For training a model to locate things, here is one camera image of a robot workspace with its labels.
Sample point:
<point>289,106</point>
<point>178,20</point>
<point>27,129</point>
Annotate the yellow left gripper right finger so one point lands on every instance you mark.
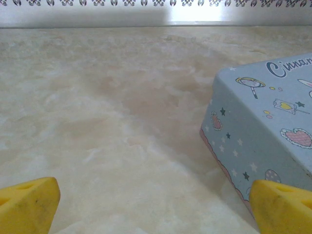
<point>280,209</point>

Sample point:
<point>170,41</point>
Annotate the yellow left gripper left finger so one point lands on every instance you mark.
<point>26,207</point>

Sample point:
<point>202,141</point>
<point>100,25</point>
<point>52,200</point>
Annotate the grey-blue plastic bag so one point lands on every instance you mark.
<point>256,126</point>

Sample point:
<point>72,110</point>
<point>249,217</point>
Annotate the aluminium rear frame rail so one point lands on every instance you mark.
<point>195,23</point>

